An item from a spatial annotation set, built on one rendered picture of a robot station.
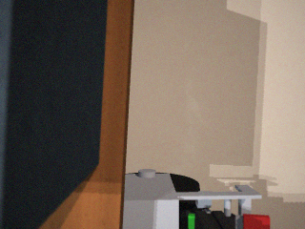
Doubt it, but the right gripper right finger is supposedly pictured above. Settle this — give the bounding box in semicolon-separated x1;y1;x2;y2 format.
209;211;235;229

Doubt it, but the wooden dolly with black caster wheels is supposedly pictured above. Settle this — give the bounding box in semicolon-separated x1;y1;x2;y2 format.
39;0;270;229

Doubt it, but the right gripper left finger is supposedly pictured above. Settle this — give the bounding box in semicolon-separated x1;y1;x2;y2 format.
194;211;218;229

